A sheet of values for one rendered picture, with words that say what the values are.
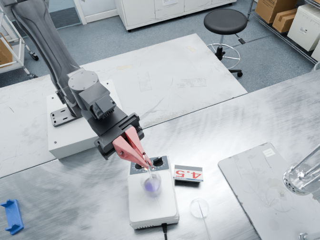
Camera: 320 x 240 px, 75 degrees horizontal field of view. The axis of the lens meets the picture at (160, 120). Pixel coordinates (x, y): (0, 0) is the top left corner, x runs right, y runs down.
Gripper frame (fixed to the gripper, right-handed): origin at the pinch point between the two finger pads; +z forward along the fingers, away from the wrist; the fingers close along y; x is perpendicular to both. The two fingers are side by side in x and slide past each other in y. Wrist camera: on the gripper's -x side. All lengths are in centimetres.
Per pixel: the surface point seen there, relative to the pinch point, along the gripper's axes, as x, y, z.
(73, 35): 118, 75, -264
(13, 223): 24.0, -33.2, -23.0
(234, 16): 54, 144, -68
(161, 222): 22.8, -3.5, 5.4
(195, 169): 27.3, 15.3, 0.8
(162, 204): 18.9, -0.6, 3.1
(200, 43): 28, 69, -42
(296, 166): 8.6, 24.8, 20.2
